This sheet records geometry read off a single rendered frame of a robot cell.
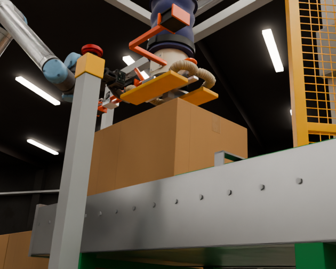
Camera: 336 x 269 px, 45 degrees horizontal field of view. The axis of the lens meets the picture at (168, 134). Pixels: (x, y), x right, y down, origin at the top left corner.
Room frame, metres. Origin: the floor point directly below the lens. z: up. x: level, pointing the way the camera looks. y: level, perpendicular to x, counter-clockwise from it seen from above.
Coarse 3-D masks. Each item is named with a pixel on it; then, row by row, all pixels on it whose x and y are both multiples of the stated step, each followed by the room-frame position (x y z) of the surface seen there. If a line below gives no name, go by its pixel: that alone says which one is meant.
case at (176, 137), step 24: (144, 120) 1.45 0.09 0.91; (168, 120) 1.34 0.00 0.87; (192, 120) 1.36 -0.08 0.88; (216, 120) 1.45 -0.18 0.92; (96, 144) 1.70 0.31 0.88; (120, 144) 1.56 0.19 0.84; (144, 144) 1.44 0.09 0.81; (168, 144) 1.34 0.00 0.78; (192, 144) 1.36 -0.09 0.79; (216, 144) 1.45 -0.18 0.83; (240, 144) 1.54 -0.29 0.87; (96, 168) 1.68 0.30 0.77; (120, 168) 1.55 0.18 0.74; (144, 168) 1.43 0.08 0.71; (168, 168) 1.33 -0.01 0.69; (192, 168) 1.37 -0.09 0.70; (96, 192) 1.67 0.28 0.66
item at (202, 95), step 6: (192, 90) 1.65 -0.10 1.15; (198, 90) 1.57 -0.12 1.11; (204, 90) 1.56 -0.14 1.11; (210, 90) 1.59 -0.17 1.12; (180, 96) 1.66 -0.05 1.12; (186, 96) 1.63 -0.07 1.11; (192, 96) 1.62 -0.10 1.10; (198, 96) 1.61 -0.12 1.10; (204, 96) 1.61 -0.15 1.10; (210, 96) 1.61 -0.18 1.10; (216, 96) 1.61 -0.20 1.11; (192, 102) 1.68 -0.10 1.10; (198, 102) 1.68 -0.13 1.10; (204, 102) 1.68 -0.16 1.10
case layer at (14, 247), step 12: (0, 240) 2.39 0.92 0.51; (12, 240) 2.26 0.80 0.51; (24, 240) 2.14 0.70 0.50; (0, 252) 2.37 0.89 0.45; (12, 252) 2.23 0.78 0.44; (24, 252) 2.12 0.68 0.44; (0, 264) 2.34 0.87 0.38; (12, 264) 2.21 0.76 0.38; (24, 264) 2.10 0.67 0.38; (36, 264) 2.00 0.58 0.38; (48, 264) 1.91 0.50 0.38
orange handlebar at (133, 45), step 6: (150, 30) 1.33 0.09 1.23; (156, 30) 1.32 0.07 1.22; (144, 36) 1.36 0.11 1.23; (150, 36) 1.36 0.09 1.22; (132, 42) 1.42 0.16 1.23; (138, 42) 1.40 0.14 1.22; (132, 48) 1.45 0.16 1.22; (138, 48) 1.46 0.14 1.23; (144, 54) 1.49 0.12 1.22; (150, 54) 1.50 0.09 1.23; (156, 60) 1.53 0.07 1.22; (162, 60) 1.55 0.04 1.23; (192, 60) 1.53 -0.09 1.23; (138, 84) 1.77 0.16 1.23; (114, 96) 1.92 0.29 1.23
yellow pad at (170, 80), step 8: (168, 72) 1.44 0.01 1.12; (152, 80) 1.51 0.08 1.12; (160, 80) 1.49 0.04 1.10; (168, 80) 1.48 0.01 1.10; (176, 80) 1.48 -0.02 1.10; (184, 80) 1.48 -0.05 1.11; (136, 88) 1.59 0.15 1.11; (144, 88) 1.57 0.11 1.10; (152, 88) 1.56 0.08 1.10; (160, 88) 1.56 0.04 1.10; (168, 88) 1.55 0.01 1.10; (120, 96) 1.68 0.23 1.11; (128, 96) 1.65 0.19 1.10; (136, 96) 1.65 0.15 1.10; (144, 96) 1.64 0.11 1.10; (152, 96) 1.64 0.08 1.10; (136, 104) 1.73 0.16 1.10
